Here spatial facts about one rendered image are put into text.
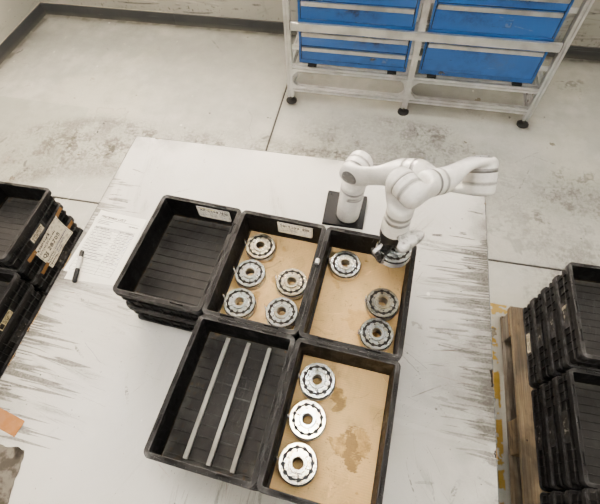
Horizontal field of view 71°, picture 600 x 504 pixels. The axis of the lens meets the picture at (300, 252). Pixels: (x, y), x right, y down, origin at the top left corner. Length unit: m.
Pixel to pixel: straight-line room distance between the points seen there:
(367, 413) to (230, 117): 2.48
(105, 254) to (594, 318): 1.95
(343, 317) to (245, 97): 2.38
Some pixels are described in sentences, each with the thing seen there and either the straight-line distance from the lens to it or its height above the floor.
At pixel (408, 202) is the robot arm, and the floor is 1.32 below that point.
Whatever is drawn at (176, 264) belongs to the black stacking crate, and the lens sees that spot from 1.52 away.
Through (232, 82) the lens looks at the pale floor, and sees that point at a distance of 3.58.
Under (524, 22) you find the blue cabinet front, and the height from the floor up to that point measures 0.70.
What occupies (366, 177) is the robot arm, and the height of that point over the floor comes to 1.03.
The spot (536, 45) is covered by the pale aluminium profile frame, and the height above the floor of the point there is 0.60.
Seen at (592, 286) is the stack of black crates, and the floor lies 0.49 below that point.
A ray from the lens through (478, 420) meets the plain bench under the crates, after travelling 1.49.
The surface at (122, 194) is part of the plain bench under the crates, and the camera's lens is 1.97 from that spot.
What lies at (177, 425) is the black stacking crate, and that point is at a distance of 1.32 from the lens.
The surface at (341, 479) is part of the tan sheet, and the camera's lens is 1.25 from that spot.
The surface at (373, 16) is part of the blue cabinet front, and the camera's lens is 2.92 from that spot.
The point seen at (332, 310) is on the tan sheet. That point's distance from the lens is 1.37.
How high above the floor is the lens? 2.08
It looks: 58 degrees down
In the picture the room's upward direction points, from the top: 3 degrees counter-clockwise
